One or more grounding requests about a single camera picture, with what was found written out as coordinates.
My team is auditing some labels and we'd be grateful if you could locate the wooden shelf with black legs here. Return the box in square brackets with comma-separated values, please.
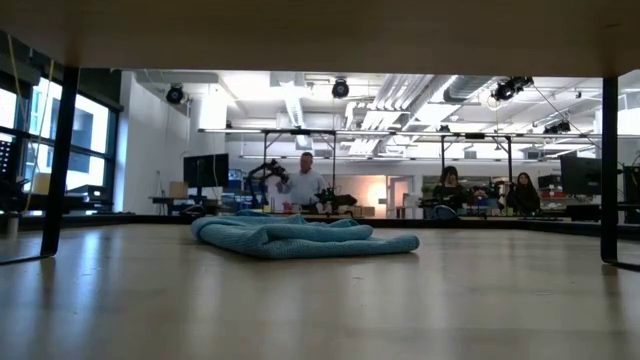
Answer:
[0, 0, 640, 274]

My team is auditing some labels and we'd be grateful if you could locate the person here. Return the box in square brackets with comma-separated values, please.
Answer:
[276, 151, 330, 215]
[505, 172, 543, 217]
[430, 165, 470, 220]

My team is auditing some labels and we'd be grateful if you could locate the blue microfibre cloth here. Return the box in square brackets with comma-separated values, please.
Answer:
[189, 209, 421, 261]

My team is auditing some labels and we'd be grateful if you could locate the black monitor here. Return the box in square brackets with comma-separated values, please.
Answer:
[182, 152, 231, 190]
[559, 155, 603, 197]

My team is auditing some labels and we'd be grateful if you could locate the black background station frame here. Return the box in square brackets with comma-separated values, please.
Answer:
[199, 127, 604, 201]

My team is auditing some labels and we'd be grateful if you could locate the black ceiling camera cluster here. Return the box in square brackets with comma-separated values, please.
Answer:
[491, 75, 535, 102]

